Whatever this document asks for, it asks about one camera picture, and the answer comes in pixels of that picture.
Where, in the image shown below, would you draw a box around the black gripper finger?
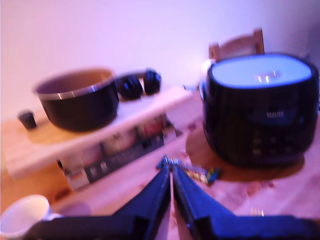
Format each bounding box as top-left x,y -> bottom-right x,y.
172,163 -> 236,240
112,156 -> 171,240

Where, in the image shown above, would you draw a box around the dark rice cooker pot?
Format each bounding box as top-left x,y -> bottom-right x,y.
32,66 -> 120,133

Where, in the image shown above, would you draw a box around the pale wooden shelf board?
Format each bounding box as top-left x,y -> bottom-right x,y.
3,86 -> 196,180

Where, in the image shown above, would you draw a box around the black Philips rice cooker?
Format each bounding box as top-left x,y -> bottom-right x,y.
199,52 -> 320,170

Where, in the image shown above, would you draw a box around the dark wrapped snack bar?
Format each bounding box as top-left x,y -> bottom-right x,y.
156,156 -> 223,187

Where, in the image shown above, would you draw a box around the cardboard tray box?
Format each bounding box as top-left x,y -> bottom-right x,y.
57,117 -> 183,192

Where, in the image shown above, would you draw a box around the tin can with triangle logo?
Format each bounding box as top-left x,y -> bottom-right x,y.
102,127 -> 139,155

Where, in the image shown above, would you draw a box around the tin can with red label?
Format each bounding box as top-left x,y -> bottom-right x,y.
139,116 -> 168,141

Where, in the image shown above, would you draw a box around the black headphones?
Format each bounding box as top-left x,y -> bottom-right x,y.
113,68 -> 163,102

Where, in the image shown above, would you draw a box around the white mug with cartoon print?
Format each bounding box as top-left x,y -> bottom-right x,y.
0,194 -> 63,240

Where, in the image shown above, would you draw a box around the small black cup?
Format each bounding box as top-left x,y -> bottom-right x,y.
16,109 -> 38,130

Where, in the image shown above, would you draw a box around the wooden chair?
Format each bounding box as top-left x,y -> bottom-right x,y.
208,27 -> 266,62

